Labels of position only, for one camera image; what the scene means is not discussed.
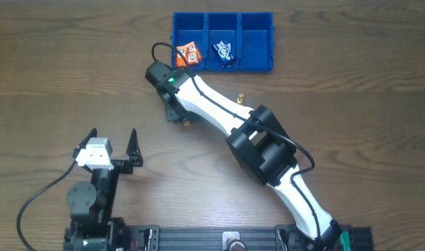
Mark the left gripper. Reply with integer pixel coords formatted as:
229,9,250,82
72,127,144,176

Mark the blue candy pack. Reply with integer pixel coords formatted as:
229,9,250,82
211,40,236,67

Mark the blue tray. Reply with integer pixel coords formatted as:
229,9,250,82
170,11,275,73

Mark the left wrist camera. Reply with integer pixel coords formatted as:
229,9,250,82
75,137,114,171

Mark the mounting rail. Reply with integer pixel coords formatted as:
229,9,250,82
63,225,373,251

